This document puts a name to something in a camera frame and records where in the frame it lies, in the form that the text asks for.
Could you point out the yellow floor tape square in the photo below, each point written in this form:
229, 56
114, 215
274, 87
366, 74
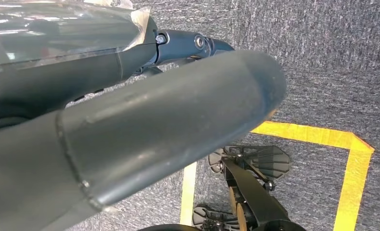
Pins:
304, 134

